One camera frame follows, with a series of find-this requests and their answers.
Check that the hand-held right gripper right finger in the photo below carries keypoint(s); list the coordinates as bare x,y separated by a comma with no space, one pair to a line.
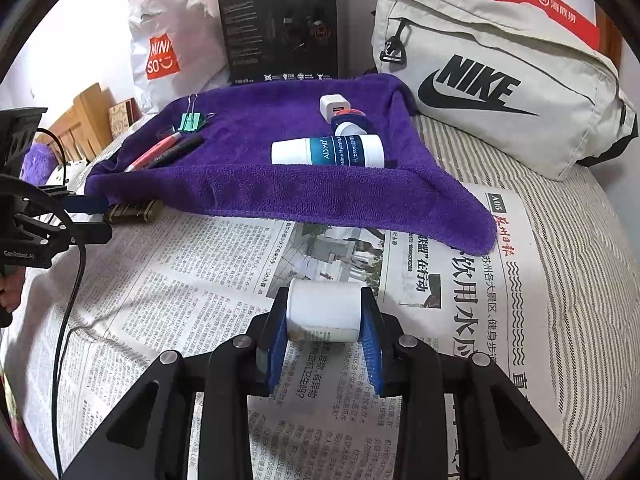
371,350

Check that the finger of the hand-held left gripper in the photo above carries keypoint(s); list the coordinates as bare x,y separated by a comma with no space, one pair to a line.
87,204
85,234

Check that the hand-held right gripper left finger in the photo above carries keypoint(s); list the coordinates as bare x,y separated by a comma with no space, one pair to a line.
277,345

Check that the brass padlock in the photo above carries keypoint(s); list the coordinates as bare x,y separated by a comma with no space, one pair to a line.
132,211

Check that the plain white jar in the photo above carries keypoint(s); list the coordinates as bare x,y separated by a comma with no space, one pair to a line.
325,310

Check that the red pen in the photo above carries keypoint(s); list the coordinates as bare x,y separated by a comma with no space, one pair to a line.
150,155

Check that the black pen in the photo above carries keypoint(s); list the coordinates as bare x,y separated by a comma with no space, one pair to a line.
177,150

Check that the white bottle with blue label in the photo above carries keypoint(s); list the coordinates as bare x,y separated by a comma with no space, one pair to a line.
325,151

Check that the person's left hand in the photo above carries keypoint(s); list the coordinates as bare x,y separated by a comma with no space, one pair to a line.
7,287

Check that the purple fabric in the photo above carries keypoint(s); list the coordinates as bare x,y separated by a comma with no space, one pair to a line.
36,162

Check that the wooden furniture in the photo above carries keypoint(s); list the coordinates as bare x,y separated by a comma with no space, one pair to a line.
80,120

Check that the small patterned box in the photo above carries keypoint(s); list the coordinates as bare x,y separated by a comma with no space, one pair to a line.
121,117

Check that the newspaper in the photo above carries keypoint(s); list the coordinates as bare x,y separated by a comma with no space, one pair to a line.
175,285

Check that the green binder clip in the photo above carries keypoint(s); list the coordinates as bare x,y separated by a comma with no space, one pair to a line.
190,122

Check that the purple towel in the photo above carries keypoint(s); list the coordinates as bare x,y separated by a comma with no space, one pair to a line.
280,195

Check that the white plastic shopping bag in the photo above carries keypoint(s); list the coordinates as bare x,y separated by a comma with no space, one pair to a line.
170,25

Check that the striped bed sheet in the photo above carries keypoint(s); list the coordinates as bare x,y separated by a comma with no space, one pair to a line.
575,260

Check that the white charger plug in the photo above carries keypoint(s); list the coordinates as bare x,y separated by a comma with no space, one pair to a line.
331,107

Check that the black product box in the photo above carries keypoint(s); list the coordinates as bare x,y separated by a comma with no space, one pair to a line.
280,25

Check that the beige waist bag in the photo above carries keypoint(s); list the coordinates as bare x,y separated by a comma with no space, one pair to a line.
490,110

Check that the red paper bag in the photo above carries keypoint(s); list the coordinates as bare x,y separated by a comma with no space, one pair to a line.
550,5

